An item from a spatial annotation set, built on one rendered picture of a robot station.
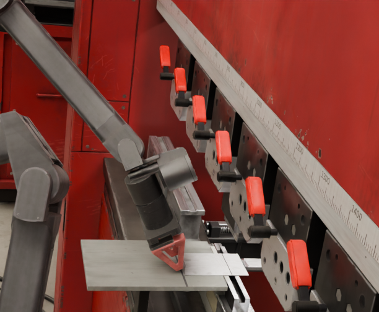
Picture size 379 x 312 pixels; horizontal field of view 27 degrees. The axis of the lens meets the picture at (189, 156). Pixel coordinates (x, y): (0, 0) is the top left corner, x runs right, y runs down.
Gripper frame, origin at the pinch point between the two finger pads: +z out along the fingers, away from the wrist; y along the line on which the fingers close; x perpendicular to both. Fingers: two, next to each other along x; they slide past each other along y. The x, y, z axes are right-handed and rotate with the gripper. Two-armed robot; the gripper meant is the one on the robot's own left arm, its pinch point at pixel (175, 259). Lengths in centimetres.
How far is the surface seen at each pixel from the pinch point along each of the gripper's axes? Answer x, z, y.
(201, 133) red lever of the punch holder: -13.9, -19.9, 5.9
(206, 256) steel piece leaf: -5.7, 4.3, 3.5
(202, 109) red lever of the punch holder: -15.9, -22.7, 10.1
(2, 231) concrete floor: 79, 74, 206
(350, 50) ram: -31, -44, -45
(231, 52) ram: -24.3, -33.0, 4.4
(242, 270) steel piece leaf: -11.1, 7.1, -2.0
